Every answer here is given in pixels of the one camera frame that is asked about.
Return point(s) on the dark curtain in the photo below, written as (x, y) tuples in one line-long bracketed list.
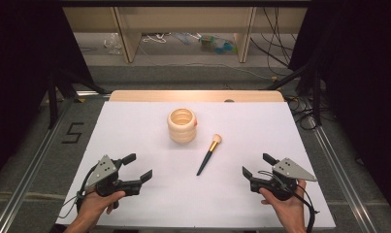
[(25, 64), (361, 81)]

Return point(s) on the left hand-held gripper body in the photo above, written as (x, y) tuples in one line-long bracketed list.
[(103, 170)]

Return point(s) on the white table cover sheet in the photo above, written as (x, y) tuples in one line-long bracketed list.
[(189, 194)]

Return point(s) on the person's left hand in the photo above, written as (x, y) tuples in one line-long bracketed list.
[(94, 204)]

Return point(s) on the light wooden shelf unit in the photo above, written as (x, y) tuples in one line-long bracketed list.
[(183, 19)]

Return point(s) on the bag of colourful items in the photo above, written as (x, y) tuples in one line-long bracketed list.
[(217, 43)]

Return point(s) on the cream ribbed cup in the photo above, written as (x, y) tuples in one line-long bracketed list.
[(181, 126)]

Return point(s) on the clear plastic bag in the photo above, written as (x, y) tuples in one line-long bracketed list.
[(113, 43)]

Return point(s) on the black metal stand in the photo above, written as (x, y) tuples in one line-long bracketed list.
[(54, 97), (314, 93)]

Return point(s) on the person's right hand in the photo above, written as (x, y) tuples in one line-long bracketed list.
[(285, 207)]

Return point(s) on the aluminium floor rail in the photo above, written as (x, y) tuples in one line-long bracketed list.
[(31, 168), (342, 181)]

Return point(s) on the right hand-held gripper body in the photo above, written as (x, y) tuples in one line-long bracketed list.
[(288, 170)]

